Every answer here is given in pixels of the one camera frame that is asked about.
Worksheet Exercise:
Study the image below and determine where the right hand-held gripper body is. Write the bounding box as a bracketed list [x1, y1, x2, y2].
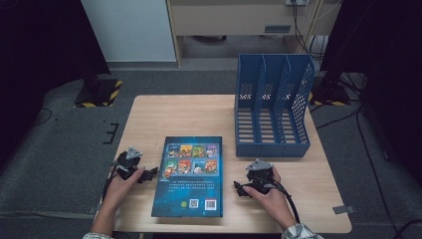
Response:
[244, 158, 277, 196]

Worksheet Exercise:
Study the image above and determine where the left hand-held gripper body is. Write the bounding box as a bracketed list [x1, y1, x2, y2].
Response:
[113, 145, 144, 182]

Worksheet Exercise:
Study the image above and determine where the blue plastic file rack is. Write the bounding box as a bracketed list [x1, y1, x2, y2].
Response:
[233, 53, 317, 158]

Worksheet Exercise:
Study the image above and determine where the blue picture book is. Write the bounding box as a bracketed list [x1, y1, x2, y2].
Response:
[150, 135, 224, 219]

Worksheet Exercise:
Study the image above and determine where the person's left hand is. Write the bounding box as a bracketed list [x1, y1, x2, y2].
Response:
[105, 166, 146, 213]

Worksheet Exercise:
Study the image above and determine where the person's right hand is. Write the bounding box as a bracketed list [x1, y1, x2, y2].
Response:
[242, 166, 297, 230]

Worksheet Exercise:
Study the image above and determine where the black yellow-striped stand base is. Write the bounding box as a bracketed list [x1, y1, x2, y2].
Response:
[308, 83, 352, 108]
[74, 78, 123, 109]

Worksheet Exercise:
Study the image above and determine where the white cabinet panel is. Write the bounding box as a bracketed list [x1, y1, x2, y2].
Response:
[81, 0, 177, 64]

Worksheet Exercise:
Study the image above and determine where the grey desk label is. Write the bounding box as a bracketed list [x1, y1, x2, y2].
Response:
[264, 24, 293, 35]

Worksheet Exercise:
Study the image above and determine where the black curtain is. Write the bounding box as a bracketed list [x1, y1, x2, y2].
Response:
[318, 0, 422, 187]
[0, 0, 112, 173]

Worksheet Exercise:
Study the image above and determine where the beige wooden desk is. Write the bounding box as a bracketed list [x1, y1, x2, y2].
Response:
[164, 0, 344, 69]

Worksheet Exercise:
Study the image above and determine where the left hand-held gripper cable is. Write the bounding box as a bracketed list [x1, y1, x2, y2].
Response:
[101, 163, 120, 203]

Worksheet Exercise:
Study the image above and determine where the hand-held gripper cable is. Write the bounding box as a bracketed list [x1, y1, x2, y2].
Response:
[262, 177, 302, 224]
[101, 163, 120, 203]

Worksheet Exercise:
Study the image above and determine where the right hand-held gripper cable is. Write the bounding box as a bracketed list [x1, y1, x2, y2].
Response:
[262, 177, 302, 224]

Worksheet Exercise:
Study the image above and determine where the thin black looped cable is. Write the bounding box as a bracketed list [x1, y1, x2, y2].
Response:
[32, 107, 54, 126]

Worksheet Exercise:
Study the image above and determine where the long black floor cable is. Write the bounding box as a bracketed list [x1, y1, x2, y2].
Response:
[354, 106, 401, 239]

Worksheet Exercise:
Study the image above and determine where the black hanging cable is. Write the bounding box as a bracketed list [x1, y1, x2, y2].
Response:
[291, 0, 313, 56]

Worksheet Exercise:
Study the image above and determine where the thick black floor cable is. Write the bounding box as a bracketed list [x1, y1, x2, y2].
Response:
[392, 218, 422, 239]

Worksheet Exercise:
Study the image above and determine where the yellow hanging cable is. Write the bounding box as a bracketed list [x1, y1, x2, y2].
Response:
[303, 0, 325, 53]

